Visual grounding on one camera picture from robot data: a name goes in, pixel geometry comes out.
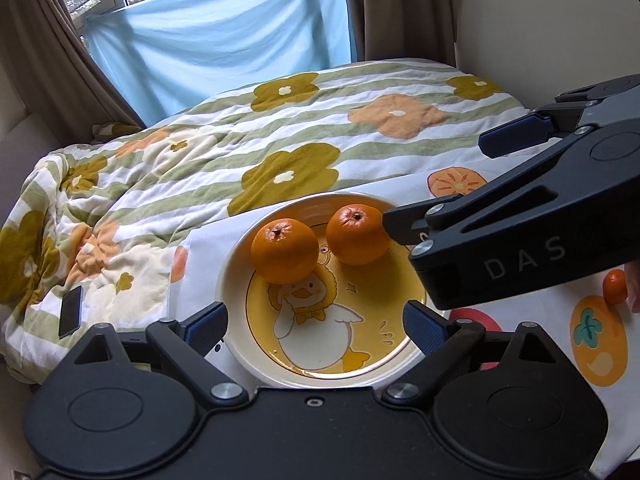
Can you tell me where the light blue cloth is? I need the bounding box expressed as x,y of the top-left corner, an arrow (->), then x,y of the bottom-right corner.
82,0 -> 358,128

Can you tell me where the brown curtain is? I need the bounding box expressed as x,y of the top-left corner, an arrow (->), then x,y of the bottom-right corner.
0,0 -> 146,131
340,0 -> 458,63

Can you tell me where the black phone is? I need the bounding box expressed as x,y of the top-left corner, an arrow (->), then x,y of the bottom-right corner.
58,285 -> 84,339

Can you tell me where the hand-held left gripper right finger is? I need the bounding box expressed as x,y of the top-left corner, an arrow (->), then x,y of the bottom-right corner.
382,300 -> 556,406

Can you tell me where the floral striped blanket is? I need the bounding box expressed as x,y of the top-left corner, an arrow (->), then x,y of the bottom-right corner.
0,57 -> 526,386

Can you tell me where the small orange fruit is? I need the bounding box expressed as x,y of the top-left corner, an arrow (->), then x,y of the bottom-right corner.
602,268 -> 629,306

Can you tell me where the duck print plate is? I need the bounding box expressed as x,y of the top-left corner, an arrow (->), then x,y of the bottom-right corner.
216,191 -> 451,389

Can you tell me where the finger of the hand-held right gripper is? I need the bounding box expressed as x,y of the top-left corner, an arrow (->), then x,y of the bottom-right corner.
382,127 -> 601,259
479,74 -> 640,158

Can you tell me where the orange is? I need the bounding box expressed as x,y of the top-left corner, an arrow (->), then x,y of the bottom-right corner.
250,218 -> 319,285
326,203 -> 393,266

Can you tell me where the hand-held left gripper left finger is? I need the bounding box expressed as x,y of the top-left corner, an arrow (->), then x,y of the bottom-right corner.
74,301 -> 249,407

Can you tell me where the white persimmon print cloth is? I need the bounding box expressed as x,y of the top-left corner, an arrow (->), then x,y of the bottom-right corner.
170,95 -> 640,431

